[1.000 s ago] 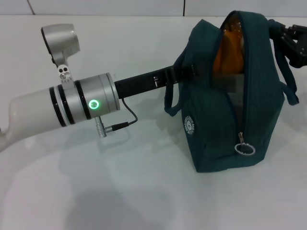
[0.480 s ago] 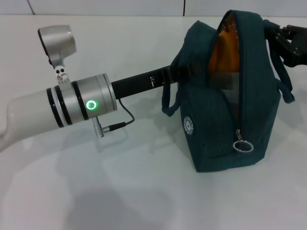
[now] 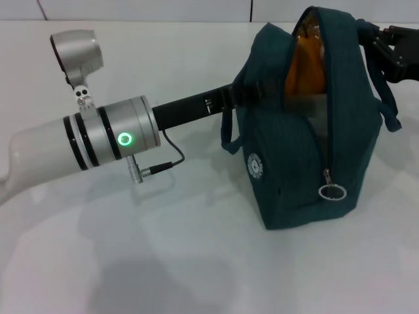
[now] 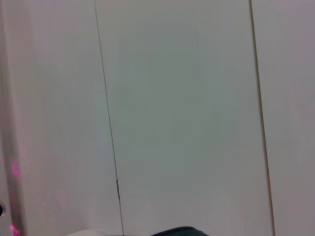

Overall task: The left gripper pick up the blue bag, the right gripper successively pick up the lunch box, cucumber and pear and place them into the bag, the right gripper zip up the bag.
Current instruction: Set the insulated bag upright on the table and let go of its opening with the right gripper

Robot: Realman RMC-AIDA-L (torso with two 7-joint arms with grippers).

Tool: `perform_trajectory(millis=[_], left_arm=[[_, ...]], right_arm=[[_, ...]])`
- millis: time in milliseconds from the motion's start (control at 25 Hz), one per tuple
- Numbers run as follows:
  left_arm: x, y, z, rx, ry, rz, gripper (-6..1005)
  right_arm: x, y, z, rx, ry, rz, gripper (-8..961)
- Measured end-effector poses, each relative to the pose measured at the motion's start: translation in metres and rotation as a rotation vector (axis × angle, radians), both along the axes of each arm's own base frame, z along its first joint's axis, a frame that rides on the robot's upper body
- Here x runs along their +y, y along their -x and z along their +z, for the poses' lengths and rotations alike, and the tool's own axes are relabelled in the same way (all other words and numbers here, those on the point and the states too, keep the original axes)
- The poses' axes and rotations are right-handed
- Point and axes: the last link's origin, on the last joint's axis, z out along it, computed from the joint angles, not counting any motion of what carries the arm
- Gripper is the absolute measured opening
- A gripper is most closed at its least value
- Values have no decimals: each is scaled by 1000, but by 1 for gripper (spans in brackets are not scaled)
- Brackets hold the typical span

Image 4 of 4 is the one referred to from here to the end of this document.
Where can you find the dark teal insulated lunch bag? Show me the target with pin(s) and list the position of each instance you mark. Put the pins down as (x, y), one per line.
(182, 232)

